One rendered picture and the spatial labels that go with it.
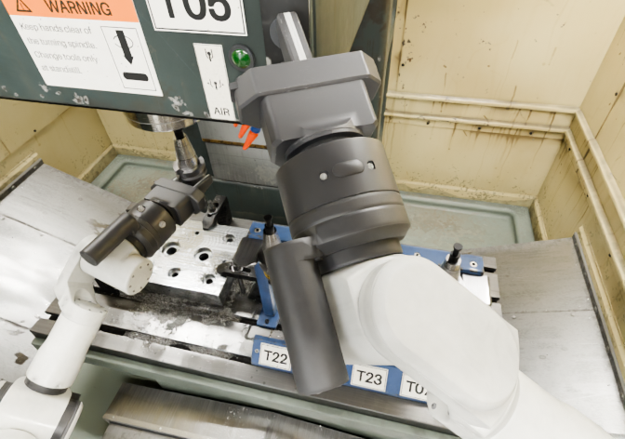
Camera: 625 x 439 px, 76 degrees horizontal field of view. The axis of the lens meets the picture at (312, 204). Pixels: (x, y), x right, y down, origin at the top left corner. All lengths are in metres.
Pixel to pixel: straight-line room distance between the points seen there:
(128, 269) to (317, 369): 0.51
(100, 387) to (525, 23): 1.71
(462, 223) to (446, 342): 1.57
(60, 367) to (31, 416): 0.07
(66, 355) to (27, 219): 1.09
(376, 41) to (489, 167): 0.86
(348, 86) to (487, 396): 0.23
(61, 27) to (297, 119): 0.31
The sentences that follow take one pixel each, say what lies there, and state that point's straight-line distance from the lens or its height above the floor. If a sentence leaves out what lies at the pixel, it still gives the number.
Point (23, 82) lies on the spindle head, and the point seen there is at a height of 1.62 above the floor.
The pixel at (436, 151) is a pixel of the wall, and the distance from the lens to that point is 1.72.
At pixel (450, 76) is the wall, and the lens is 1.55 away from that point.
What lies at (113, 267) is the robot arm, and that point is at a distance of 0.74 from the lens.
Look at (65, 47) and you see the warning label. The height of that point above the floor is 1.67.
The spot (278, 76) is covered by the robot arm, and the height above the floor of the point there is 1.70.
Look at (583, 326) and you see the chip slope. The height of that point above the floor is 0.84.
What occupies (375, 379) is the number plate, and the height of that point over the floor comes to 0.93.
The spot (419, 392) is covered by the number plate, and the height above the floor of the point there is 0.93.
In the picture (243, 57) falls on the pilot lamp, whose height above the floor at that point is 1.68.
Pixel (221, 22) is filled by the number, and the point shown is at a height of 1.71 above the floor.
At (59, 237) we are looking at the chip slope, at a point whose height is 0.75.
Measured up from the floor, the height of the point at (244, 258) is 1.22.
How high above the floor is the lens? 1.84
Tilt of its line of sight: 44 degrees down
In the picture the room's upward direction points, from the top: 2 degrees counter-clockwise
